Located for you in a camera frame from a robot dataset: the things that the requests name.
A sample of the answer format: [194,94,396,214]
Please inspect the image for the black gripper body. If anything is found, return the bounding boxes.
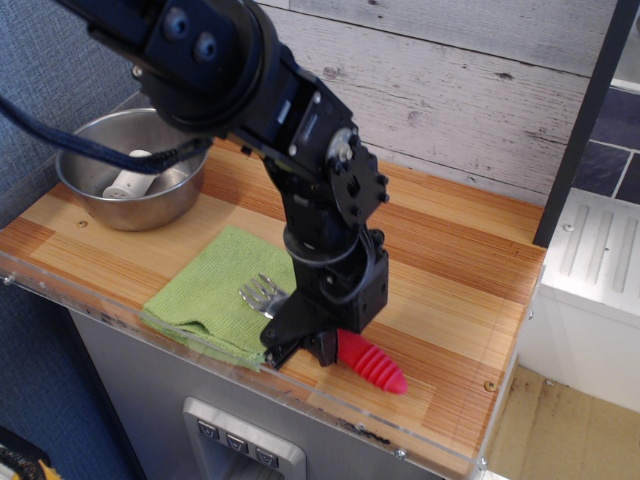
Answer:
[260,229,389,349]

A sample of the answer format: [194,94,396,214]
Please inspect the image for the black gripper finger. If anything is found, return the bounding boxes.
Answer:
[264,342,303,370]
[305,329,339,367]

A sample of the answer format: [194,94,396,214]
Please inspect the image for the red handled metal fork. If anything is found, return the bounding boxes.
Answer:
[239,273,408,395]

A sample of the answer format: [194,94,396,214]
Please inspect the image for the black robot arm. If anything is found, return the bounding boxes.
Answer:
[67,1,389,366]

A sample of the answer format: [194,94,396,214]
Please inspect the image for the green microfiber cloth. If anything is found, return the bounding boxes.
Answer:
[141,227,296,370]

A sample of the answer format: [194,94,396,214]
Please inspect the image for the dishwasher button panel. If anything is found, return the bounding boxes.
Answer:
[183,397,307,479]

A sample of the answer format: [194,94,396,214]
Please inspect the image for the silver toy dishwasher cabinet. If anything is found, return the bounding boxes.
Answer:
[72,312,478,479]

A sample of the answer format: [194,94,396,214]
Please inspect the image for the stainless steel bowl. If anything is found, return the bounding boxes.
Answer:
[56,108,207,231]

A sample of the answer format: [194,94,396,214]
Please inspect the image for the white salt shaker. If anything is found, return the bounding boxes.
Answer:
[102,169,157,199]

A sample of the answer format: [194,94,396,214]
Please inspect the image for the white toy sink drainboard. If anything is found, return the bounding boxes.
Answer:
[519,189,639,410]

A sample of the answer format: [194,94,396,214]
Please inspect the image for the yellow black object at corner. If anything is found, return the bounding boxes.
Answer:
[1,445,62,480]

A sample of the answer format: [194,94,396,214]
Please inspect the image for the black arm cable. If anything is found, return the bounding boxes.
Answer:
[0,92,214,176]

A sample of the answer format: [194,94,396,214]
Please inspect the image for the dark right frame post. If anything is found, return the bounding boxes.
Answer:
[533,0,639,248]

